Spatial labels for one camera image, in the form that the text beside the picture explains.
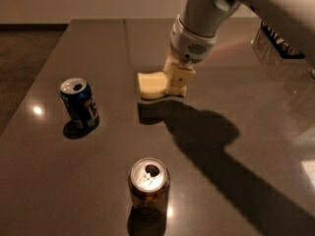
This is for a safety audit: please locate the blue soda can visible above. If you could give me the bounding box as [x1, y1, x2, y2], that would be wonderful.
[60, 78, 99, 131]

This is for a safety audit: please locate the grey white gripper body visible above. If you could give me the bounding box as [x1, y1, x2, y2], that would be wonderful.
[170, 16, 217, 63]

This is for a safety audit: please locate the yellow sponge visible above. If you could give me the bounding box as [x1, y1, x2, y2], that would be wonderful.
[138, 72, 167, 100]

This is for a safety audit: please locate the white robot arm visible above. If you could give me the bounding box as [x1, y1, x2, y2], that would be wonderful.
[163, 0, 315, 96]

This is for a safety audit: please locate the black wire basket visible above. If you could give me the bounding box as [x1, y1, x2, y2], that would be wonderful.
[260, 21, 304, 59]

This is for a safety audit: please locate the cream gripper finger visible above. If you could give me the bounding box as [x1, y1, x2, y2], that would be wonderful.
[163, 48, 176, 78]
[165, 65, 195, 97]

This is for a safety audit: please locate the orange soda can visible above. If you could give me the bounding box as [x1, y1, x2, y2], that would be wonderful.
[129, 157, 170, 221]

